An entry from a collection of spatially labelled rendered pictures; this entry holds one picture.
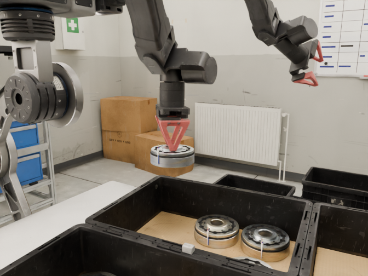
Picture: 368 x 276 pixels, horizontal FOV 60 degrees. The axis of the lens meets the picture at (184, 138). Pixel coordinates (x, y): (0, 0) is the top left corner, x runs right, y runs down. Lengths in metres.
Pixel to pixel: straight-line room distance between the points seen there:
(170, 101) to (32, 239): 0.65
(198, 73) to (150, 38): 0.12
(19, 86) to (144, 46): 0.45
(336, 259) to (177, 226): 0.36
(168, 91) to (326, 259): 0.49
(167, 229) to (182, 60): 0.41
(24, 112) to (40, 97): 0.06
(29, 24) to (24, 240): 0.63
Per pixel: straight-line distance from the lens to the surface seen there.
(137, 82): 4.39
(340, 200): 1.91
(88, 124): 4.19
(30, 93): 0.94
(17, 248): 1.10
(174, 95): 0.70
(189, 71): 0.67
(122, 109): 3.99
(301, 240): 0.61
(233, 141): 3.61
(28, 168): 2.73
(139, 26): 0.60
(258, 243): 0.72
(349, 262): 0.78
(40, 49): 0.97
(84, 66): 4.12
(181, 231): 0.81
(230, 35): 3.68
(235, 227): 0.77
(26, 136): 2.68
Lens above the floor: 1.23
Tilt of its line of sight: 13 degrees down
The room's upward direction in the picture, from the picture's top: straight up
